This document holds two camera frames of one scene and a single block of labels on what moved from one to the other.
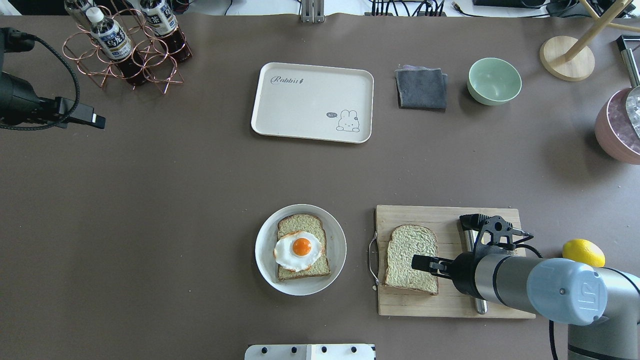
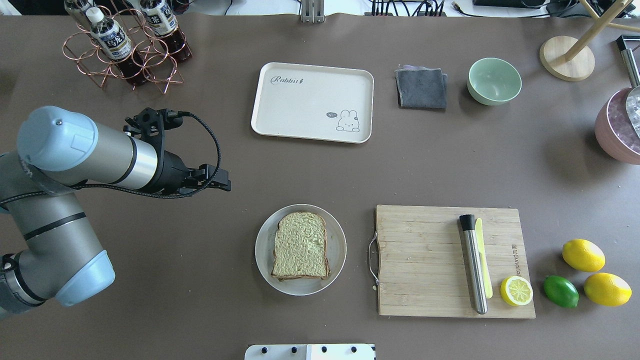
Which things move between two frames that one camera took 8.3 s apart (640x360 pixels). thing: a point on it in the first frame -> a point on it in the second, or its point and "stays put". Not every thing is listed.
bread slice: (407, 240) -> (300, 247)
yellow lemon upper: (585, 251) stays put
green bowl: (493, 81) stays put
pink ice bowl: (614, 128) stays put
